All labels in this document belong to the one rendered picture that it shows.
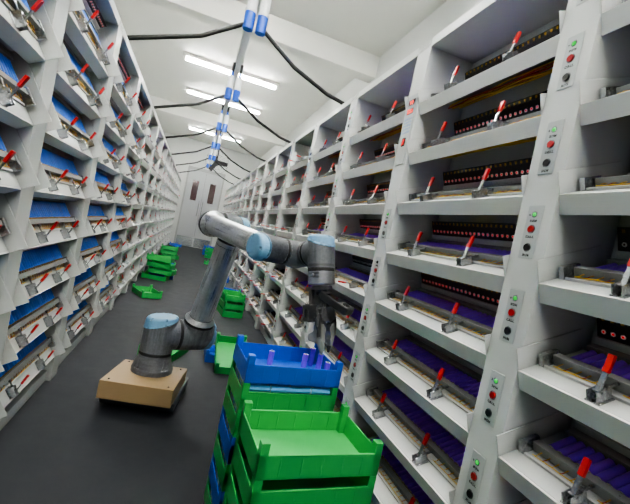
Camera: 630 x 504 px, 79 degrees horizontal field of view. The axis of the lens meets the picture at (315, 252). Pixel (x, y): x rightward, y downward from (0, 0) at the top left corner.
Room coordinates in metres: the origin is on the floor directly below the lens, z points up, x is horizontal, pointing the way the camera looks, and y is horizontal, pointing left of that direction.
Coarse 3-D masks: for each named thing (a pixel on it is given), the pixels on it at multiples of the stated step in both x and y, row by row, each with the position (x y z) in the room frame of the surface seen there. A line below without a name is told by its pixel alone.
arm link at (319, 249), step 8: (312, 240) 1.24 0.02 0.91; (320, 240) 1.23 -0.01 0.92; (328, 240) 1.24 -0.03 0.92; (304, 248) 1.27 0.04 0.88; (312, 248) 1.24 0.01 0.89; (320, 248) 1.23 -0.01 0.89; (328, 248) 1.24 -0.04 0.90; (304, 256) 1.27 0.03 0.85; (312, 256) 1.24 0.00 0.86; (320, 256) 1.23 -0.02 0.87; (328, 256) 1.23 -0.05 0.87; (312, 264) 1.23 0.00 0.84; (320, 264) 1.22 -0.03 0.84; (328, 264) 1.23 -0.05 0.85
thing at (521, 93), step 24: (552, 24) 1.22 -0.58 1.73; (504, 48) 1.41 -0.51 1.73; (504, 96) 1.36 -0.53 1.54; (528, 96) 1.25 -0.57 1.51; (384, 144) 2.19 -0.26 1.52; (528, 144) 1.21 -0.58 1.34; (456, 168) 1.53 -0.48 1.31; (456, 216) 1.46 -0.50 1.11; (480, 216) 1.34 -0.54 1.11; (504, 216) 1.24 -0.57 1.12
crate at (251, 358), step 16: (240, 336) 1.24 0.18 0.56; (240, 352) 1.17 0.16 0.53; (256, 352) 1.28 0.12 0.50; (288, 352) 1.32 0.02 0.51; (304, 352) 1.34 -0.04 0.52; (240, 368) 1.14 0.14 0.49; (256, 368) 1.08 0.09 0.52; (272, 368) 1.10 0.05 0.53; (288, 368) 1.11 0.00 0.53; (304, 368) 1.13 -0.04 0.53; (336, 368) 1.18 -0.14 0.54; (288, 384) 1.12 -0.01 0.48; (304, 384) 1.14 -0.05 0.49; (320, 384) 1.16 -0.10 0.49; (336, 384) 1.18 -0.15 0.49
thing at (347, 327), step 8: (352, 304) 2.06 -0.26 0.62; (360, 304) 1.99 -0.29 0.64; (336, 312) 2.01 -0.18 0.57; (360, 312) 1.92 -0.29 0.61; (336, 320) 1.91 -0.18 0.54; (344, 320) 1.89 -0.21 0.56; (352, 320) 1.80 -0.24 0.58; (336, 328) 1.81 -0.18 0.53; (344, 328) 1.76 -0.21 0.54; (352, 328) 1.75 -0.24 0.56; (344, 336) 1.71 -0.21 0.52; (352, 336) 1.66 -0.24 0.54; (352, 344) 1.63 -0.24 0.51
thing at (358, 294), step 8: (336, 264) 2.19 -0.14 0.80; (344, 264) 2.21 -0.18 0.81; (352, 264) 2.19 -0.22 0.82; (360, 264) 2.09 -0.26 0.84; (336, 280) 1.97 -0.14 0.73; (344, 280) 1.94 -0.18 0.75; (336, 288) 1.93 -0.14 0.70; (344, 288) 1.82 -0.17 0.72; (352, 288) 1.76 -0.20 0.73; (360, 288) 1.74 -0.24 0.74; (352, 296) 1.74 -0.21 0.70; (360, 296) 1.64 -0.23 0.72
